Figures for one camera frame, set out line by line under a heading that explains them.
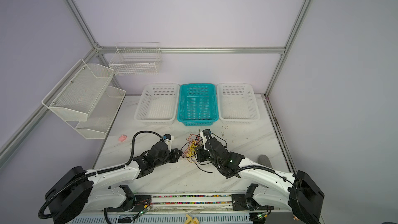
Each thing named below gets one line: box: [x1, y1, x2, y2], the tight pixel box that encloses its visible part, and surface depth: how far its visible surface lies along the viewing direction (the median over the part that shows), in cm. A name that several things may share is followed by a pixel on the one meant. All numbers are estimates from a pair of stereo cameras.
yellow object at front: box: [184, 214, 200, 224], surface depth 69 cm
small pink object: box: [118, 134, 128, 142], surface depth 97 cm
